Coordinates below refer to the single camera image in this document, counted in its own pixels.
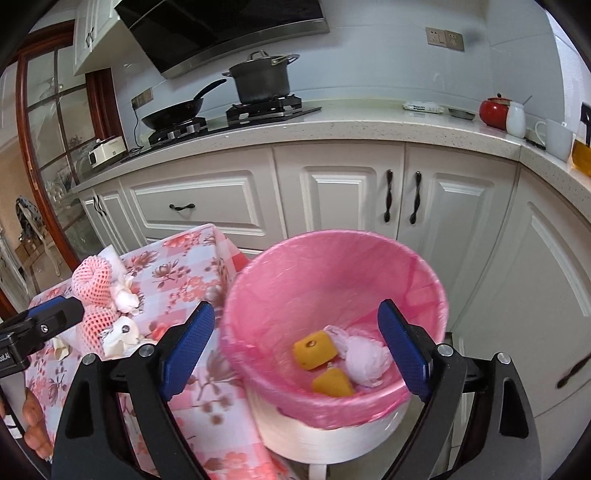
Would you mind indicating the white base cabinet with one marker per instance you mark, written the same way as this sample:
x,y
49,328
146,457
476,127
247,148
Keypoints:
x,y
341,184

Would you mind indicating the white upper cabinet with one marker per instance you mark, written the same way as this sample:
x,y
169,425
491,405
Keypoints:
x,y
97,27

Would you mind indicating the spotted cloth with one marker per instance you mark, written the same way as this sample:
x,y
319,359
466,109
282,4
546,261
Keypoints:
x,y
28,217

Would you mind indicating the pink crumpled tissue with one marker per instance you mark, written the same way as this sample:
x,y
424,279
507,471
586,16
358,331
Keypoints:
x,y
364,362

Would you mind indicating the wooden glass door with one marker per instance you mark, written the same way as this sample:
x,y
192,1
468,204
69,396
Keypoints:
x,y
99,101

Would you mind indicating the white bin with pink liner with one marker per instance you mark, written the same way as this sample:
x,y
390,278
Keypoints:
x,y
332,277

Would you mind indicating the white crumpled tissue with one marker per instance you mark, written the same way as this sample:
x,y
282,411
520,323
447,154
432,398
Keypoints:
x,y
125,300

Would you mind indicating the person's left hand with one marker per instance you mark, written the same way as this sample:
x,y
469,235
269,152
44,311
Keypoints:
x,y
39,424

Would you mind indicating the white kitchen appliance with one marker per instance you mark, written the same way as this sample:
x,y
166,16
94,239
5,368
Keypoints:
x,y
108,150

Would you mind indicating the yellow sponge piece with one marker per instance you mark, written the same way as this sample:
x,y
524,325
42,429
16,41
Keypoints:
x,y
314,348
332,383

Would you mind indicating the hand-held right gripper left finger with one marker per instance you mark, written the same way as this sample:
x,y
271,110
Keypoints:
x,y
191,344

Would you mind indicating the yellow container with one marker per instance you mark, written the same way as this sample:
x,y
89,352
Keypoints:
x,y
582,159

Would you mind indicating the red jar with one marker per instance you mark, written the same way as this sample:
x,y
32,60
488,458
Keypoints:
x,y
493,113

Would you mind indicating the black range hood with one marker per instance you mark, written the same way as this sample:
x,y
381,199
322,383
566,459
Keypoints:
x,y
207,27

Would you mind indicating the white mug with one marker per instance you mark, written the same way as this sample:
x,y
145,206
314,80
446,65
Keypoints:
x,y
558,138

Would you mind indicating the black gas stove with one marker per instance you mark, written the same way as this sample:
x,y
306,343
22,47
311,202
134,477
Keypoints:
x,y
258,113

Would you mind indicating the small grey dish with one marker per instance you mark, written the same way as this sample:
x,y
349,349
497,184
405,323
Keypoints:
x,y
461,114

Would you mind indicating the white packet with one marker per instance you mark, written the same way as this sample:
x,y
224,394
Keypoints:
x,y
422,107

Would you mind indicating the beige wall socket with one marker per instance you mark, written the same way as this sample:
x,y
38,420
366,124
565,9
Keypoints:
x,y
443,37

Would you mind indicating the black stock pot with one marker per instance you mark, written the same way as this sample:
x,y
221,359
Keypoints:
x,y
263,81

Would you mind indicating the pink floral tablecloth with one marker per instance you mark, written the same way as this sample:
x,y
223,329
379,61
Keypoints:
x,y
184,267

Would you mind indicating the white jar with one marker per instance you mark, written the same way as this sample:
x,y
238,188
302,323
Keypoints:
x,y
515,120

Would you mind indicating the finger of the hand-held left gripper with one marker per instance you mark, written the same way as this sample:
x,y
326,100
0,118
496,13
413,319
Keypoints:
x,y
51,305

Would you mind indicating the black frying pan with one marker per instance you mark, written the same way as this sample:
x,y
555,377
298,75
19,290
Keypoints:
x,y
173,115

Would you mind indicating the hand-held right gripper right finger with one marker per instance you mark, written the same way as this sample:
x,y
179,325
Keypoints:
x,y
399,344

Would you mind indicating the dark wall socket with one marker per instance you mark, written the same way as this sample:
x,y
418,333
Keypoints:
x,y
142,98

